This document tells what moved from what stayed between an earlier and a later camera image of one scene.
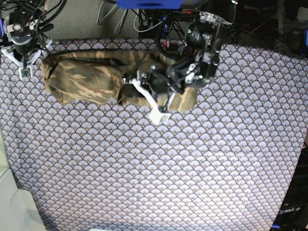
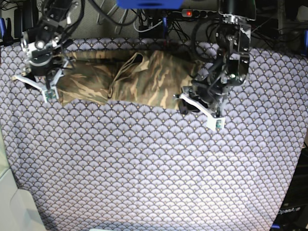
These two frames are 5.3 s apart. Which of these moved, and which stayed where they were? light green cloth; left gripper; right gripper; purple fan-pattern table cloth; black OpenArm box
Moved: left gripper; right gripper
Stayed: light green cloth; black OpenArm box; purple fan-pattern table cloth
